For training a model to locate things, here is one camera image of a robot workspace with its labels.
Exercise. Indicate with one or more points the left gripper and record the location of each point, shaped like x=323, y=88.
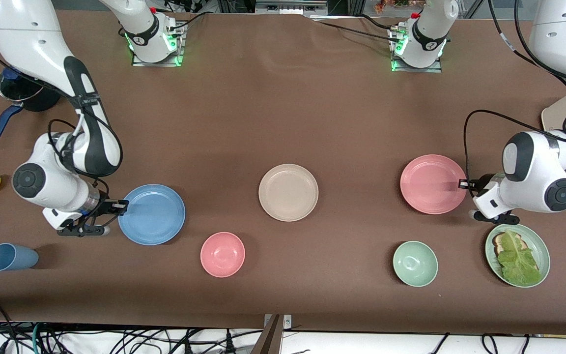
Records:
x=483, y=182

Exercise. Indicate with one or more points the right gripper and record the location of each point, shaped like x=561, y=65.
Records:
x=105, y=205

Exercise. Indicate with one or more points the blue shallow plate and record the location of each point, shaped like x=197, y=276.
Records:
x=153, y=214

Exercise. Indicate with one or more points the pink shallow plate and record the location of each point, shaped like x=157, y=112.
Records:
x=430, y=184

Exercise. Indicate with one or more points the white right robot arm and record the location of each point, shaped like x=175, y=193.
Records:
x=32, y=44

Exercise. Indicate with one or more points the toasted bread slice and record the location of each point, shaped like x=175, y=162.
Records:
x=498, y=242

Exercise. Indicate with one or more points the green lettuce leaf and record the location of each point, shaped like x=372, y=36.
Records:
x=519, y=263

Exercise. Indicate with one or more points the green plate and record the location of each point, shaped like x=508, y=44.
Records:
x=541, y=248

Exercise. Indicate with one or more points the green bowl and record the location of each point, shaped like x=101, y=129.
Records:
x=415, y=263

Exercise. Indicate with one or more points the pale cutting board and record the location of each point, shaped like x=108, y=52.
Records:
x=555, y=115

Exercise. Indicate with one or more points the blue cup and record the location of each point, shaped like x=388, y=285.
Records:
x=10, y=257

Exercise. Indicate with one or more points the pink bowl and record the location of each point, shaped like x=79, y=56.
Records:
x=222, y=254

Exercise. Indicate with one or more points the glass pot lid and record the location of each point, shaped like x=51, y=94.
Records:
x=17, y=91

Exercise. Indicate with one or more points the beige shallow plate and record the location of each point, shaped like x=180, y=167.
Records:
x=288, y=192

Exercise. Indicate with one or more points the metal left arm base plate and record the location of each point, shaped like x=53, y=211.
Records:
x=418, y=70

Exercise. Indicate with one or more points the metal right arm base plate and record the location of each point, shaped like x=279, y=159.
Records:
x=157, y=63

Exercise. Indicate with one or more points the metal table bracket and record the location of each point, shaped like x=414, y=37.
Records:
x=288, y=320

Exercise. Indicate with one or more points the aluminium frame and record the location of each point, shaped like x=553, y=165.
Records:
x=290, y=6

